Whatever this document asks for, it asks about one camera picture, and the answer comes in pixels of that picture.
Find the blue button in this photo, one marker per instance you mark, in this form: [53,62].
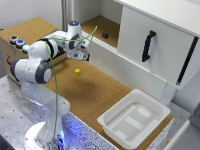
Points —
[20,42]

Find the green button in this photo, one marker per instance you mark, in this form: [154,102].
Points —
[25,47]

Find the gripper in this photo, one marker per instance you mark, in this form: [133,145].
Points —
[81,50]

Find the white cabinet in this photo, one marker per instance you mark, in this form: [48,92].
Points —
[133,76]

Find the red button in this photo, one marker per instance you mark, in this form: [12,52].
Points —
[13,39]

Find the white sliding door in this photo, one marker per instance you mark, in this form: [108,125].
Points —
[166,50]

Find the white plastic box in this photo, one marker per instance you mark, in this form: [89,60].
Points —
[133,118]

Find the yellow block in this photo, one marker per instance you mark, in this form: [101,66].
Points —
[77,71]

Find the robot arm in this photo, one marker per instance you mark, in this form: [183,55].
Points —
[31,66]

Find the purple block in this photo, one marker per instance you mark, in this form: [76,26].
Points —
[105,34]

